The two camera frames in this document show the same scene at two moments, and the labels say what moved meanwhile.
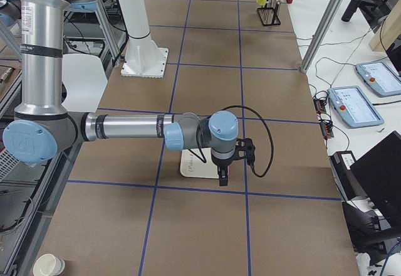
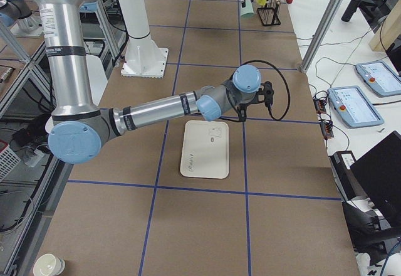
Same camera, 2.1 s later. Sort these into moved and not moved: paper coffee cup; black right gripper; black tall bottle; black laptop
Moved: black right gripper
Not moved: paper coffee cup; black tall bottle; black laptop
